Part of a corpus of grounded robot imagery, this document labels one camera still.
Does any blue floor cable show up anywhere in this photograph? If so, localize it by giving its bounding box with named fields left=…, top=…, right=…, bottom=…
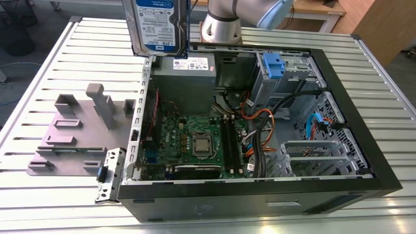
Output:
left=0, top=96, right=20, bottom=107

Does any white floor cable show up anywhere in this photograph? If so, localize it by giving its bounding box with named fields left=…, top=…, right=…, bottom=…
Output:
left=0, top=62, right=43, bottom=72

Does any orange power wire bundle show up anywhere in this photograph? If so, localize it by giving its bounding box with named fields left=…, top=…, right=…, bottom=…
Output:
left=240, top=91, right=277, bottom=157

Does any grey parts rack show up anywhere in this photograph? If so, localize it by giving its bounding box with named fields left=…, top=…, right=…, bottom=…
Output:
left=25, top=83, right=137, bottom=177

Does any hard disk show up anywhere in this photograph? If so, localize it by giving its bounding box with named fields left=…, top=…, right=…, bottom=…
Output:
left=121, top=0, right=193, bottom=59

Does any wooden cabinet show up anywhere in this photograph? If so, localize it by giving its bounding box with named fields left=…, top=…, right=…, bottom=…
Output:
left=352, top=0, right=416, bottom=68

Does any silver card retention bracket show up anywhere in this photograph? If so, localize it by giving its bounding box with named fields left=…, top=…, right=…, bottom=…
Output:
left=93, top=147, right=128, bottom=204

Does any silver CPU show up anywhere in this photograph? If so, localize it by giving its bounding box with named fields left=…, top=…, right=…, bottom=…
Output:
left=193, top=138, right=211, bottom=153

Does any silver drive cage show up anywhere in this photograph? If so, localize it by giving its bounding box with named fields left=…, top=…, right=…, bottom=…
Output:
left=252, top=51, right=328, bottom=108

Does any blue data wire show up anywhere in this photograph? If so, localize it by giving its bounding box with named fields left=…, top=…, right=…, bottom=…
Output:
left=305, top=113, right=327, bottom=142

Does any CPU socket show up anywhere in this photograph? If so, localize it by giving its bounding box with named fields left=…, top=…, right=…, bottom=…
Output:
left=189, top=131, right=216, bottom=160

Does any blue drive cage latch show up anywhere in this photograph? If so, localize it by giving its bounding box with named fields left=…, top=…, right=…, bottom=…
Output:
left=263, top=52, right=287, bottom=80

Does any black wire bundle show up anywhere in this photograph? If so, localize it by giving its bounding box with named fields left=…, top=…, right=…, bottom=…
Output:
left=253, top=89, right=329, bottom=178

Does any black RAM slot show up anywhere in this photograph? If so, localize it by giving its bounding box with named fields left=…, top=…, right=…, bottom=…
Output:
left=220, top=114, right=235, bottom=174
left=229, top=114, right=244, bottom=175

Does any wooden desk white frame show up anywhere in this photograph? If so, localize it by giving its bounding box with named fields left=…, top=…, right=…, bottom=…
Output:
left=131, top=0, right=347, bottom=34

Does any green motherboard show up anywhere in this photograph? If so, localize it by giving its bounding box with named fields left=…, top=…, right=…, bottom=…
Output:
left=139, top=114, right=260, bottom=181

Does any silver disk bay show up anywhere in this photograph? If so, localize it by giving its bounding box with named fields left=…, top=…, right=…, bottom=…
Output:
left=279, top=140, right=368, bottom=177

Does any red twisted fan wire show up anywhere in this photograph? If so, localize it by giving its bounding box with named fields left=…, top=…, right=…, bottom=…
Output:
left=148, top=87, right=160, bottom=141

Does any grey power supply unit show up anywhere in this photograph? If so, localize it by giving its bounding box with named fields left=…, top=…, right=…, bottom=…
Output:
left=152, top=54, right=217, bottom=117

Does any black open PC case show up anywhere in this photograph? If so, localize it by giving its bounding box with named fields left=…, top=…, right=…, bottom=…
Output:
left=116, top=40, right=404, bottom=223

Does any black graphics card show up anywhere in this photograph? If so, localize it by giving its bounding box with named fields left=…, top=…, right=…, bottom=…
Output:
left=173, top=164, right=224, bottom=180

